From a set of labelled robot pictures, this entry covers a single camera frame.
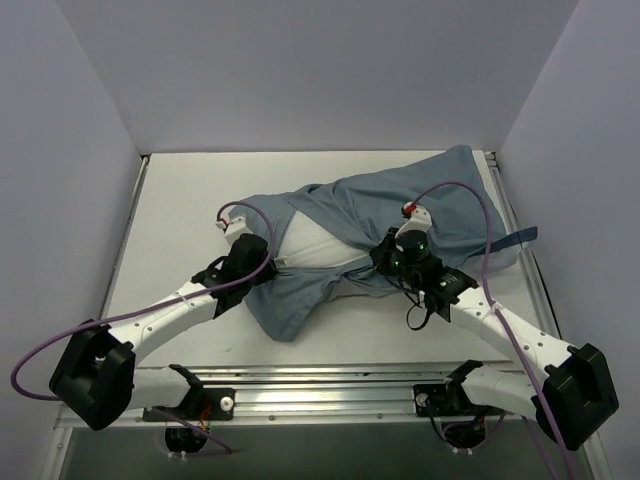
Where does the white pillow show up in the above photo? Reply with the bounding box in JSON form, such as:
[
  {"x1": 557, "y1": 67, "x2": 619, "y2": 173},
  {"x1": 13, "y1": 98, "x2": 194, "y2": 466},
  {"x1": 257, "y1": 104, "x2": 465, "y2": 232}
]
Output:
[{"x1": 272, "y1": 209, "x2": 401, "y2": 296}]

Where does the blue plaid pillowcase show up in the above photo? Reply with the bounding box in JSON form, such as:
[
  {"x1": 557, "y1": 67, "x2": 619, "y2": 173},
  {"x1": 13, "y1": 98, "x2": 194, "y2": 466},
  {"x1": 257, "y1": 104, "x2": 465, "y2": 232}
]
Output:
[{"x1": 232, "y1": 145, "x2": 538, "y2": 342}]

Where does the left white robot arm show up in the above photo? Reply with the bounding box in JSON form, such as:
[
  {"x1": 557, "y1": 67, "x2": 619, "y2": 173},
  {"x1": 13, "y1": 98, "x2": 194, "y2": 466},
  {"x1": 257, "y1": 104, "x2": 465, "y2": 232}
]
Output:
[{"x1": 49, "y1": 233, "x2": 277, "y2": 430}]

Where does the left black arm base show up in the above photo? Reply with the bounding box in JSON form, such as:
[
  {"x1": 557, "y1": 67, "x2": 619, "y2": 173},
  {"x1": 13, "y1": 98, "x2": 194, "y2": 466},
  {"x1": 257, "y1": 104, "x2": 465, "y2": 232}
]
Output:
[{"x1": 142, "y1": 387, "x2": 236, "y2": 457}]

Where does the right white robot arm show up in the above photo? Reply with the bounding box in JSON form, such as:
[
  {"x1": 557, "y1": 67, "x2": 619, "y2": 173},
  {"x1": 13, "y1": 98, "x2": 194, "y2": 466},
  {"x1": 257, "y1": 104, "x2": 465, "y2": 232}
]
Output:
[{"x1": 370, "y1": 228, "x2": 619, "y2": 451}]

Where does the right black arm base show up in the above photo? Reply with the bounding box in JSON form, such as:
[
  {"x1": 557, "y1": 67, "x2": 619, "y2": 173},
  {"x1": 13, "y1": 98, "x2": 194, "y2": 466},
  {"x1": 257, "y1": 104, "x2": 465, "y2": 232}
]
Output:
[{"x1": 412, "y1": 383, "x2": 505, "y2": 455}]

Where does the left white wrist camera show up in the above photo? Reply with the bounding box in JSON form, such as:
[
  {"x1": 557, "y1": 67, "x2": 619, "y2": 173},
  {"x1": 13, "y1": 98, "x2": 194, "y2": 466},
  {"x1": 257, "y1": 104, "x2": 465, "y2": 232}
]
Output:
[{"x1": 215, "y1": 215, "x2": 252, "y2": 246}]

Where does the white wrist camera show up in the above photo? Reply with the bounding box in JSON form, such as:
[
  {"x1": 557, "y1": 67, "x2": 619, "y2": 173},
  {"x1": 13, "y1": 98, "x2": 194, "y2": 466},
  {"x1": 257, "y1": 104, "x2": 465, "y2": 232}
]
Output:
[
  {"x1": 215, "y1": 215, "x2": 252, "y2": 246},
  {"x1": 396, "y1": 202, "x2": 433, "y2": 236}
]

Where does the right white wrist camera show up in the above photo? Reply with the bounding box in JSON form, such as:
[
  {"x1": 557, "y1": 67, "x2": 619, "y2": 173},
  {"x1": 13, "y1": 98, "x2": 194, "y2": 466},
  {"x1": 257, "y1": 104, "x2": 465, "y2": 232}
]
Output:
[{"x1": 396, "y1": 202, "x2": 433, "y2": 236}]

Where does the aluminium table frame rail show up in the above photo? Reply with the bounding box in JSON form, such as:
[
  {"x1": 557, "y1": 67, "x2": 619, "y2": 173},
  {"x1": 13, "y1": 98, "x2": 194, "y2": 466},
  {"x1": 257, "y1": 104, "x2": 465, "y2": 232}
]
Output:
[{"x1": 54, "y1": 149, "x2": 566, "y2": 429}]

